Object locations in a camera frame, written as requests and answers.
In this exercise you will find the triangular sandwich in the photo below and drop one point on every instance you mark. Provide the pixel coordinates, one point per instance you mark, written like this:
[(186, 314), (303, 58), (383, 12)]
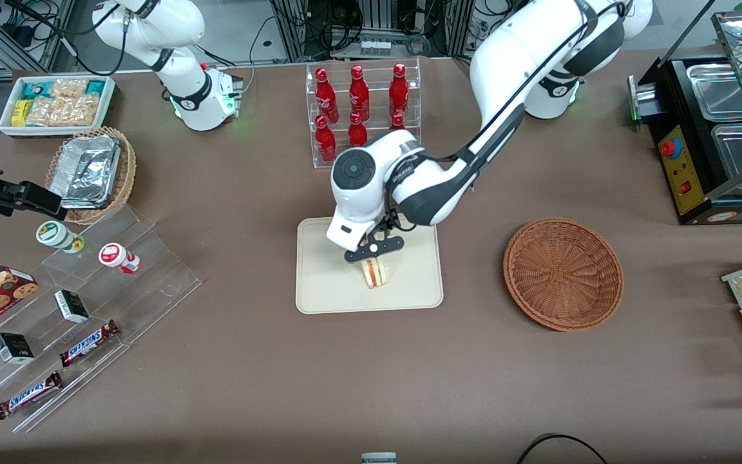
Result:
[(376, 274)]

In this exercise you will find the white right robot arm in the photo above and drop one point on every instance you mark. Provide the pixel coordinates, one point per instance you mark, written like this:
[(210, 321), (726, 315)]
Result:
[(178, 90)]

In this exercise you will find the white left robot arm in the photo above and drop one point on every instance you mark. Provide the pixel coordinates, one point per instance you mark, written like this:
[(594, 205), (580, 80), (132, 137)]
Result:
[(513, 51)]

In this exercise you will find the beige rectangular serving tray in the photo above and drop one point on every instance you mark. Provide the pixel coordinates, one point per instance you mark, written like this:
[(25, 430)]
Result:
[(326, 283)]

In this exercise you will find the oval tan wicker basket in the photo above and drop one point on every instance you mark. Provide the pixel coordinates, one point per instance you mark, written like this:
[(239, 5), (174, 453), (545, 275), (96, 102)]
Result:
[(127, 174)]

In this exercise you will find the round brown wicker basket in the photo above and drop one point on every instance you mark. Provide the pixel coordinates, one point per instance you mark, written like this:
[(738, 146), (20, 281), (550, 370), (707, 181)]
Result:
[(561, 274)]

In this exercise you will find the green lid yoghurt bottle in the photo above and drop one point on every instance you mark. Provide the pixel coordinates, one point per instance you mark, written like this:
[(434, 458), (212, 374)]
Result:
[(55, 235)]

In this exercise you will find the stacked aluminium foil containers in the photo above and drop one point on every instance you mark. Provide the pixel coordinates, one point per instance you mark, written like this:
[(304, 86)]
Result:
[(86, 171)]

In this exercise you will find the white rectangular snack bin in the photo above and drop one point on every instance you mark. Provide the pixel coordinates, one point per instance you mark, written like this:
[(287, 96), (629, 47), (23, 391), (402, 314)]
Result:
[(7, 125)]

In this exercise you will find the yellow snack packet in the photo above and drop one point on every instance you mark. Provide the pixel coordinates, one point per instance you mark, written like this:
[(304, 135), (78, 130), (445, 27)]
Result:
[(19, 113)]

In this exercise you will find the large rice cracker bag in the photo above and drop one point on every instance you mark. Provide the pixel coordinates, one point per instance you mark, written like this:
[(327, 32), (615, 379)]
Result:
[(62, 111)]

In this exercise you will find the red lid yoghurt bottle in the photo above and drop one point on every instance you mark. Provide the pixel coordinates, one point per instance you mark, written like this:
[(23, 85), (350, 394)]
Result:
[(114, 256)]

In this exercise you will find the teal snack packet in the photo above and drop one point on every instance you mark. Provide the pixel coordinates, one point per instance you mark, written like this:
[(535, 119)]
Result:
[(36, 89), (95, 87)]

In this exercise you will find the small black carton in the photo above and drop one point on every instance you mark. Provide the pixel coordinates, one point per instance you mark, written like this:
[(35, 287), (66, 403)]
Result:
[(13, 348), (72, 307)]

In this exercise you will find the small rice cracker bag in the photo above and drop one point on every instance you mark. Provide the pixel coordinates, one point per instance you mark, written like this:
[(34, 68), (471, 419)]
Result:
[(68, 87)]

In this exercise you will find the red cola bottle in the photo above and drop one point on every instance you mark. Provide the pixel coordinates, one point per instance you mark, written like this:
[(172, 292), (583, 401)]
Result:
[(326, 96), (326, 143), (357, 132), (359, 95), (399, 91), (397, 121)]

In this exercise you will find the clear acrylic bottle rack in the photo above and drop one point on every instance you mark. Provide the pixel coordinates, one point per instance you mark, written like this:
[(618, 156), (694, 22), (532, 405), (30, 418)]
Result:
[(310, 129)]

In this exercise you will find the clear acrylic stepped shelf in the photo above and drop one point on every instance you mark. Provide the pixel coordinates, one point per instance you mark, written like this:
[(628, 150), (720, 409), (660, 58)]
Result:
[(152, 283)]

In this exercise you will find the brown snickers bar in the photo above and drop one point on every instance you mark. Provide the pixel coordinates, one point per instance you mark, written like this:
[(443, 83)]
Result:
[(28, 395), (87, 343)]

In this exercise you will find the small grey box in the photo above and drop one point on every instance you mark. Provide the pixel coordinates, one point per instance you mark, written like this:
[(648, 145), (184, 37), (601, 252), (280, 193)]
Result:
[(379, 459)]

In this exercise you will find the white power strip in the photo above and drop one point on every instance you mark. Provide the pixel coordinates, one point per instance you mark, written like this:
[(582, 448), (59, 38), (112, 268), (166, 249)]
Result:
[(375, 46)]

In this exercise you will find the black hot food display case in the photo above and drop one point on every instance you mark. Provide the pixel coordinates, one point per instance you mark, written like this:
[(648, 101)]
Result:
[(680, 167)]

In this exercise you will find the black left camera mount bracket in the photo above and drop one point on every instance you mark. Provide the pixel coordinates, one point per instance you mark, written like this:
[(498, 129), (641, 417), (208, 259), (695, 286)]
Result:
[(384, 246)]

